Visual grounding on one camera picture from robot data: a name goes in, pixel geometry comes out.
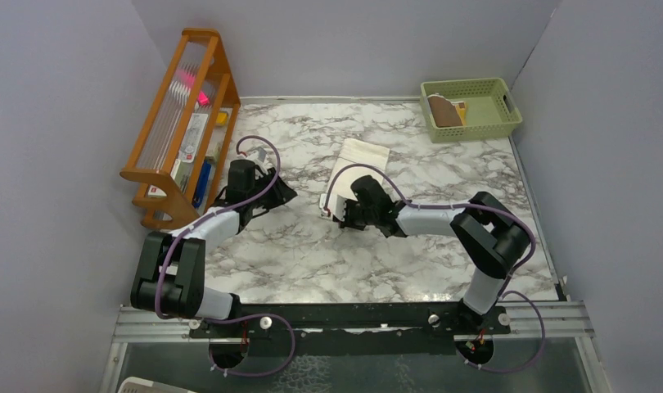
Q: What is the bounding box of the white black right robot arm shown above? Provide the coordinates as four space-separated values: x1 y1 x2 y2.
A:
322 175 535 333

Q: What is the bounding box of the green perforated plastic basket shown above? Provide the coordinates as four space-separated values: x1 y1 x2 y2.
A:
420 78 522 143

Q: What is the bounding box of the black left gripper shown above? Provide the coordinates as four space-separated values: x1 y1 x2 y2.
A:
247 167 297 210

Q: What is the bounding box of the white tray corner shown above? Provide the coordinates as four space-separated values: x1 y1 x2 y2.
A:
117 377 195 393

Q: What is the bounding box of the cream white towel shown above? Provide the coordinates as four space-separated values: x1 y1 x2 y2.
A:
329 138 390 207

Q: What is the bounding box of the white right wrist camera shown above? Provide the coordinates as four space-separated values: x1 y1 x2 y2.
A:
318 193 354 221

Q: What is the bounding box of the yellow brown bear towel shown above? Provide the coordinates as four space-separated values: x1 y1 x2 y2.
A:
427 94 467 128

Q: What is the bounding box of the blue item in rack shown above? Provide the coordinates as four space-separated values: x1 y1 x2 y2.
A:
192 160 212 209

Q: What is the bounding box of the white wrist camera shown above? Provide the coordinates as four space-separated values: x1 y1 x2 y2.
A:
248 147 269 174
318 193 354 221

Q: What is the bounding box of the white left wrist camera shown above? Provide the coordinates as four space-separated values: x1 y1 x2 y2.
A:
248 147 269 174

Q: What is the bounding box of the wooden rack with rods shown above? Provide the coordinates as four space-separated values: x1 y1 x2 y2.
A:
120 28 241 230

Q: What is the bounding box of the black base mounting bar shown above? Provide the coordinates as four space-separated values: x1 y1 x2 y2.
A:
189 301 511 356

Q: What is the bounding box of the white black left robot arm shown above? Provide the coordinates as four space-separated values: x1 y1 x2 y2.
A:
130 158 297 337

